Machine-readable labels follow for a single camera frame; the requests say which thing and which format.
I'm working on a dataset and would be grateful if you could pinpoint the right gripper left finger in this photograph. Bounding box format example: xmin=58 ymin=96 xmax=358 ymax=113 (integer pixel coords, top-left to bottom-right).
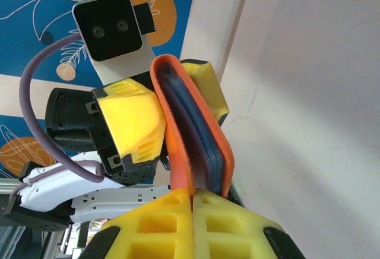
xmin=78 ymin=188 xmax=194 ymax=259

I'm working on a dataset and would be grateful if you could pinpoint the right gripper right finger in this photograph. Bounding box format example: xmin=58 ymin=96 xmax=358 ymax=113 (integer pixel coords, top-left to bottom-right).
xmin=193 ymin=189 xmax=307 ymax=259

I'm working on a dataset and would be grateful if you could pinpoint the orange card holder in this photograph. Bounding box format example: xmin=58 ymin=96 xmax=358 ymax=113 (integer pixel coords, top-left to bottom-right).
xmin=149 ymin=53 xmax=235 ymax=199

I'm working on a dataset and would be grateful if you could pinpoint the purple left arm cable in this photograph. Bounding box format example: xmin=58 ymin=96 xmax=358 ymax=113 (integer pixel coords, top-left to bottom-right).
xmin=8 ymin=32 xmax=105 ymax=203

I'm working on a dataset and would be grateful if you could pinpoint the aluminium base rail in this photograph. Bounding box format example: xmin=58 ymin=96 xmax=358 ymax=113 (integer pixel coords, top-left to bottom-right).
xmin=0 ymin=177 xmax=24 ymax=195

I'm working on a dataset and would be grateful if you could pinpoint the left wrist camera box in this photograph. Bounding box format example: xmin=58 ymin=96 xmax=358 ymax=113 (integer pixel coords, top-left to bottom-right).
xmin=72 ymin=0 xmax=158 ymax=64

